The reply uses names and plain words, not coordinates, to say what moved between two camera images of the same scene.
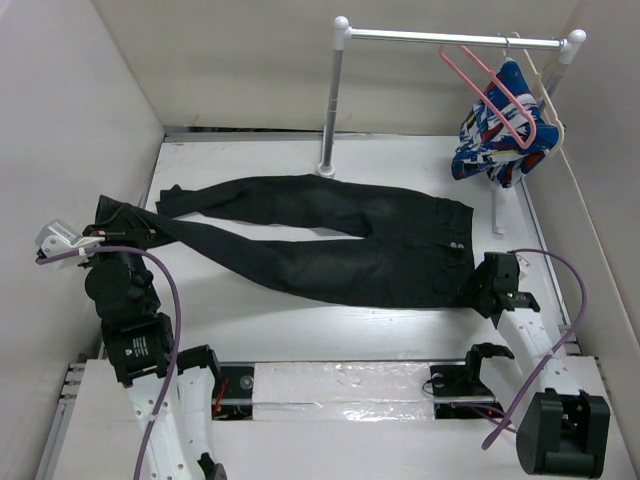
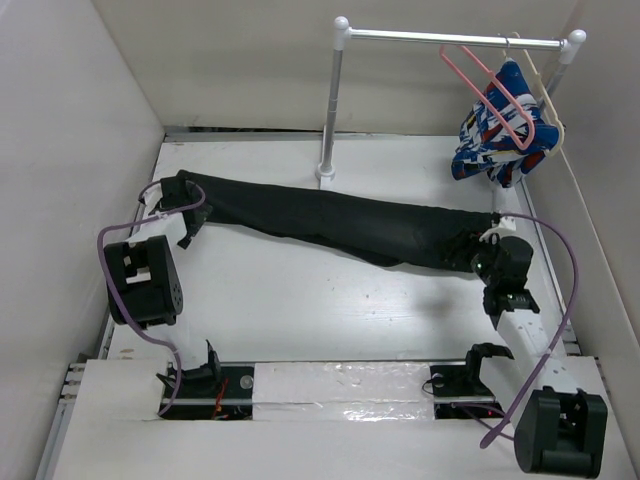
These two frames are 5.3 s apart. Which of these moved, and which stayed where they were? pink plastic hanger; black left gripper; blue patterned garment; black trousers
Moved: black trousers; black left gripper
Stayed: blue patterned garment; pink plastic hanger
